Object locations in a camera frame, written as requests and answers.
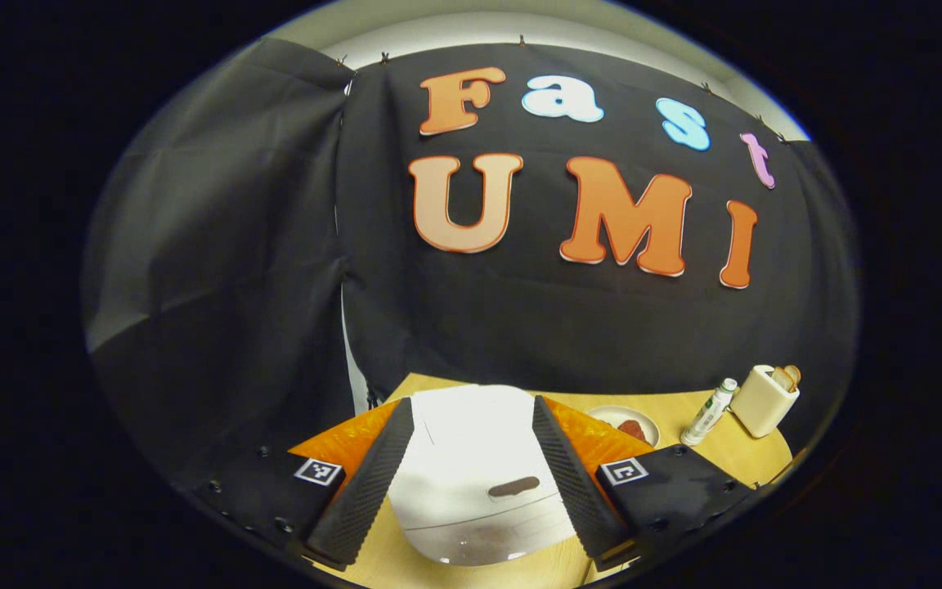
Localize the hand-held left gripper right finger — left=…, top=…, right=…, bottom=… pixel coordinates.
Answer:
left=532, top=395, right=758, bottom=573

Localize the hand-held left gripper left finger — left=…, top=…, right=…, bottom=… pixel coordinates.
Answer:
left=193, top=397, right=416, bottom=572

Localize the white rice cooker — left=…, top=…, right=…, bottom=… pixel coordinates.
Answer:
left=388, top=384, right=582, bottom=567

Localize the round white plate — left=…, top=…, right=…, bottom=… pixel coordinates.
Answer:
left=585, top=405, right=661, bottom=448

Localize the white milk bottle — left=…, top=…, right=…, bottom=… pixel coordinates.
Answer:
left=680, top=377, right=739, bottom=447

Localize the cream toaster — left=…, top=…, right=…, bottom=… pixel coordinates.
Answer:
left=730, top=365, right=801, bottom=438

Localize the black backdrop cloth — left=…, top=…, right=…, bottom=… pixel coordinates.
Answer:
left=83, top=37, right=860, bottom=483

